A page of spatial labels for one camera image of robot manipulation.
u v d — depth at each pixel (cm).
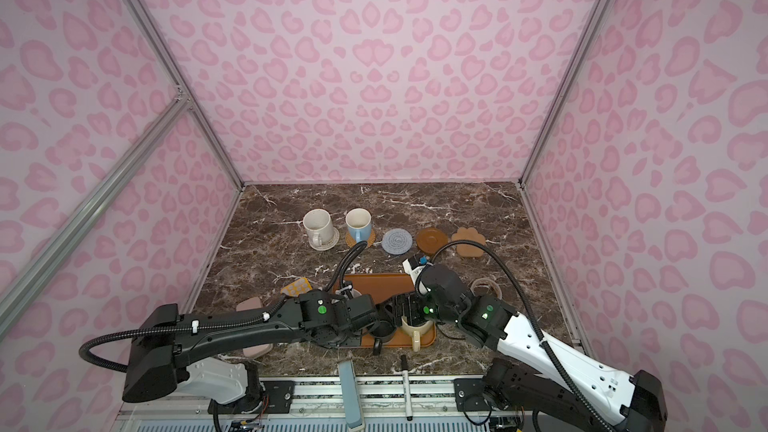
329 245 101
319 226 103
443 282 54
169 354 40
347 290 69
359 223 100
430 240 103
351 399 73
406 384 75
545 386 58
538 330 47
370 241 102
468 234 104
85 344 39
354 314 57
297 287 91
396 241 103
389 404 72
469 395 73
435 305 59
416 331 76
